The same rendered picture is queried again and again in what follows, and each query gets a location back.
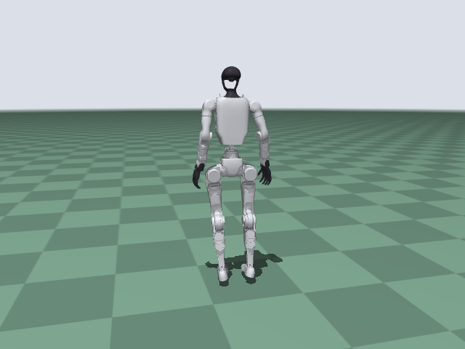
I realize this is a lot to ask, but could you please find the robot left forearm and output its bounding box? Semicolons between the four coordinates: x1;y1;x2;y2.
196;131;209;168

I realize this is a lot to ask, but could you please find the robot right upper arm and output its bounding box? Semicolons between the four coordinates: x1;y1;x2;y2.
248;100;269;141

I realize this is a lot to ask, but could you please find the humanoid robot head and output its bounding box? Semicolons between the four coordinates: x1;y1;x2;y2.
222;66;241;98

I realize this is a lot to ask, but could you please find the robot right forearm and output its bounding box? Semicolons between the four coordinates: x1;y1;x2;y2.
259;136;270;166

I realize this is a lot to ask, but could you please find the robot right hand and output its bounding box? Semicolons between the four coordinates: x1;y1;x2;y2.
257;160;272;185

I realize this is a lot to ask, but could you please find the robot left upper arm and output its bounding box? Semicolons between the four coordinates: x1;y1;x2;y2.
201;99;217;142

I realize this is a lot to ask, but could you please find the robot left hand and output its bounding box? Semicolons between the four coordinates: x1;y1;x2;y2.
193;163;205;189

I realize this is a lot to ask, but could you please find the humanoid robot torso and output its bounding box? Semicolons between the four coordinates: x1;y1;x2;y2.
214;94;249;177

